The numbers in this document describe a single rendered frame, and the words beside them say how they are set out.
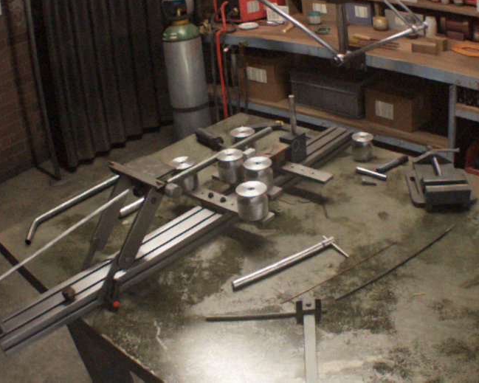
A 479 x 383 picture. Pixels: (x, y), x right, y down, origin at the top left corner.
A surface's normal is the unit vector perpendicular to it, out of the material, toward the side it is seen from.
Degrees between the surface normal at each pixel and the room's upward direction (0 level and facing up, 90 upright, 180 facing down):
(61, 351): 0
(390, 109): 90
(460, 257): 0
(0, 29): 90
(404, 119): 89
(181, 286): 0
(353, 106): 90
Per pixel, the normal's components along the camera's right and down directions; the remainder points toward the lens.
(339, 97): -0.69, 0.38
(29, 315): -0.11, -0.90
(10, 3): 0.72, 0.23
